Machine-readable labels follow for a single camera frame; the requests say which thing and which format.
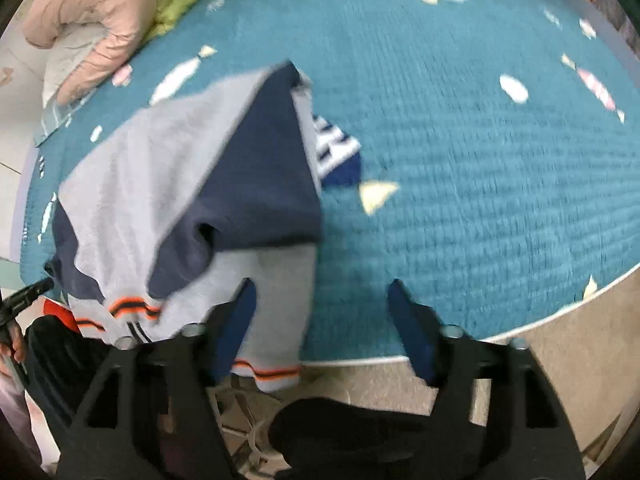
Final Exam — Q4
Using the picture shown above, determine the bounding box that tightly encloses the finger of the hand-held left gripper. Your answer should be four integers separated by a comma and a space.
0, 277, 55, 333

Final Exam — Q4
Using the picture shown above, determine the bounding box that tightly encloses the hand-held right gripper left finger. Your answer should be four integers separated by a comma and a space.
55, 277, 258, 480

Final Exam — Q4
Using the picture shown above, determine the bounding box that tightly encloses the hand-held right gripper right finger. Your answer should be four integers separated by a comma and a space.
387, 279, 586, 480

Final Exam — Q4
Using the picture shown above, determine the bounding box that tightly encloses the grey and navy zip jacket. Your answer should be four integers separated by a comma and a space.
47, 60, 363, 393

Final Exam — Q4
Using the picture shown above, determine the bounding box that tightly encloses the person's left hand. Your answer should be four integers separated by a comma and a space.
0, 324, 27, 367

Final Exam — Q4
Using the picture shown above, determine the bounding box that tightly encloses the person's black trouser leg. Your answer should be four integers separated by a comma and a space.
24, 314, 118, 428
269, 397, 451, 480

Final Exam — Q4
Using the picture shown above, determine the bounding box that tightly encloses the teal quilted bed cover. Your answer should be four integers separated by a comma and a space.
20, 0, 640, 363

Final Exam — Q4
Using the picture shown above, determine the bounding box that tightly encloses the striped light blue pillow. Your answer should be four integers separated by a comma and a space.
35, 90, 96, 146

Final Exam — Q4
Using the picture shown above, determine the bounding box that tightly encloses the white pillow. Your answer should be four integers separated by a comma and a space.
42, 25, 113, 106

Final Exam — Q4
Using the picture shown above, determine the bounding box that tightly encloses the pink and green duvet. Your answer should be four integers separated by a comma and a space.
22, 0, 236, 106

